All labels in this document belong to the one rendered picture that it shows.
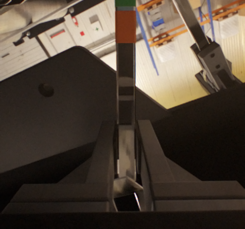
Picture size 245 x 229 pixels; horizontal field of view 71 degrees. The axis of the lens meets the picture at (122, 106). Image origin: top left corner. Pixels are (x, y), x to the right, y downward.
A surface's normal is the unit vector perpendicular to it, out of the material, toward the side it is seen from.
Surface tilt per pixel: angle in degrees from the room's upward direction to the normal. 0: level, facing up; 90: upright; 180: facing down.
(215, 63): 76
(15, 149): 90
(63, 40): 90
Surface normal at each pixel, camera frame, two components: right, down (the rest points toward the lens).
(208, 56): 0.18, 0.67
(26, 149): 0.01, 0.52
